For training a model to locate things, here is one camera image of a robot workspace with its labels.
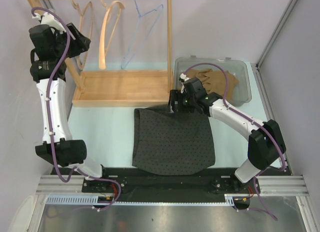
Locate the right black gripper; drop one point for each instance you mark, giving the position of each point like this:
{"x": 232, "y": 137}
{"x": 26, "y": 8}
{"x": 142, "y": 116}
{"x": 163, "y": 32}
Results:
{"x": 175, "y": 95}

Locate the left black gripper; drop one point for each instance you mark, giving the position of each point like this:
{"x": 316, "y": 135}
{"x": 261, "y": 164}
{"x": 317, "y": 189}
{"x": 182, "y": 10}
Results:
{"x": 80, "y": 44}

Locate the dark grey dotted skirt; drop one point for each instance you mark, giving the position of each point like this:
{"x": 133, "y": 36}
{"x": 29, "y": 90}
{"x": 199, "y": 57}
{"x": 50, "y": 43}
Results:
{"x": 172, "y": 144}

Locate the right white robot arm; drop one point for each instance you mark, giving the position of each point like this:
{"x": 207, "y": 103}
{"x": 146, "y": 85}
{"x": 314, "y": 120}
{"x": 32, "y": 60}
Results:
{"x": 265, "y": 140}

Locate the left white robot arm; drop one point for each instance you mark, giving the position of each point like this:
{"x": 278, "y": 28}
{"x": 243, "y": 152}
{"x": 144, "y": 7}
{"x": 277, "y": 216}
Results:
{"x": 58, "y": 146}

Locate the light wooden hanger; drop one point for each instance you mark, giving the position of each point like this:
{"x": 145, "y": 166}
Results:
{"x": 103, "y": 48}

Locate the tan cloth garment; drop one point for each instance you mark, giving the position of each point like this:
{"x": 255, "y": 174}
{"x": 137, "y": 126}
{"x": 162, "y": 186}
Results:
{"x": 215, "y": 81}

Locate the wooden clothes rack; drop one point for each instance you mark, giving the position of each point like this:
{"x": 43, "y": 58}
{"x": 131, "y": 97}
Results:
{"x": 123, "y": 88}

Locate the clear plastic bin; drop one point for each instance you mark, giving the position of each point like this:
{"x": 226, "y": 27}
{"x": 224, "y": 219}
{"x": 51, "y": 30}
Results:
{"x": 242, "y": 92}

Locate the white rounded object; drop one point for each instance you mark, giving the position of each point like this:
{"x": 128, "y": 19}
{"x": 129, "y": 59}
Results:
{"x": 23, "y": 216}

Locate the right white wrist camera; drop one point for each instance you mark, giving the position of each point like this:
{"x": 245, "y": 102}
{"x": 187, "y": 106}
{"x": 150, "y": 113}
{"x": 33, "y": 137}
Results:
{"x": 182, "y": 79}

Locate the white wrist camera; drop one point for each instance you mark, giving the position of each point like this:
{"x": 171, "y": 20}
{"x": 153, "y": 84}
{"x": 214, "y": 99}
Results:
{"x": 182, "y": 79}
{"x": 50, "y": 29}

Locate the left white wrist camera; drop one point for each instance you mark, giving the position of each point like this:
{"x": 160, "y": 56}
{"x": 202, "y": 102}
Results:
{"x": 50, "y": 29}

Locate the left aluminium frame post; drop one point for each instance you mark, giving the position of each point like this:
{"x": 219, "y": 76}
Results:
{"x": 53, "y": 21}

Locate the aluminium frame post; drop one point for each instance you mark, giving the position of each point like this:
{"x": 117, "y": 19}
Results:
{"x": 280, "y": 25}
{"x": 53, "y": 21}

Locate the blue wire hanger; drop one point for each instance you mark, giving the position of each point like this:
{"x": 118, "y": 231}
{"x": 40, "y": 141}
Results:
{"x": 145, "y": 24}

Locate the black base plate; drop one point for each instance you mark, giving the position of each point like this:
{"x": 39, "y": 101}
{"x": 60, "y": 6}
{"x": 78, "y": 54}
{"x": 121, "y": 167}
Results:
{"x": 133, "y": 186}

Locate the white slotted cable duct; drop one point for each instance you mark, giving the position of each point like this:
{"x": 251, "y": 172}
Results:
{"x": 140, "y": 203}

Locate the right aluminium frame post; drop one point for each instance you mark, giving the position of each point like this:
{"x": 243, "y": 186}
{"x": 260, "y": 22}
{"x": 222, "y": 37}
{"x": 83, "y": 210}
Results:
{"x": 280, "y": 25}

